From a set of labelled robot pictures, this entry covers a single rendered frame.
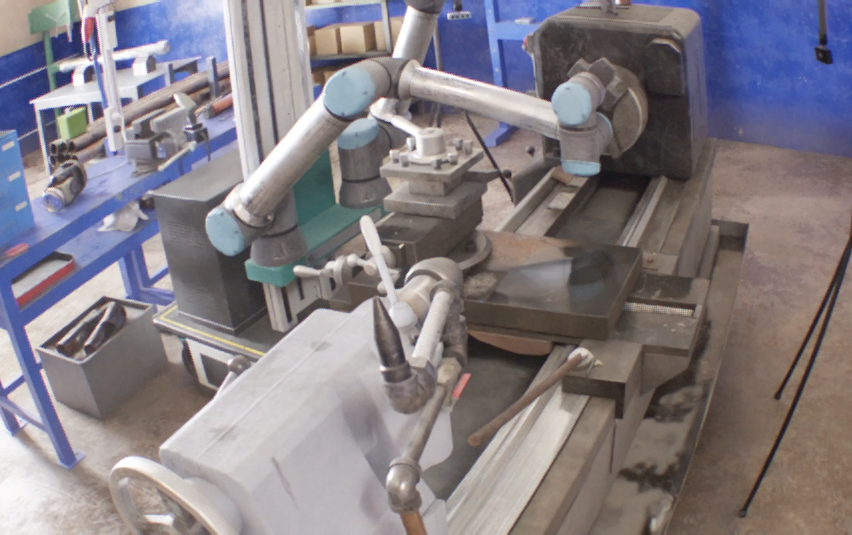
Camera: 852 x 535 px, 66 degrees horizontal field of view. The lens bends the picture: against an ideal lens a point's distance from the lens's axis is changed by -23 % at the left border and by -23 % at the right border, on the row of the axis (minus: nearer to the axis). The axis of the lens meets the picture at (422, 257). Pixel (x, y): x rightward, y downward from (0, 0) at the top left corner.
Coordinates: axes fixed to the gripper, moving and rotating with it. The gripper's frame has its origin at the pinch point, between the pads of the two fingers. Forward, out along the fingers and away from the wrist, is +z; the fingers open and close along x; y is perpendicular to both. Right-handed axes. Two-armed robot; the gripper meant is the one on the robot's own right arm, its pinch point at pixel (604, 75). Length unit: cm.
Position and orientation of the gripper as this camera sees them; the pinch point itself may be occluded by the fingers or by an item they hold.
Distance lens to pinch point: 208.8
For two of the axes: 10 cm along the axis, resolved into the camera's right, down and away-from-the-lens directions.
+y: -5.0, 6.1, 6.1
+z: 4.5, -4.2, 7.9
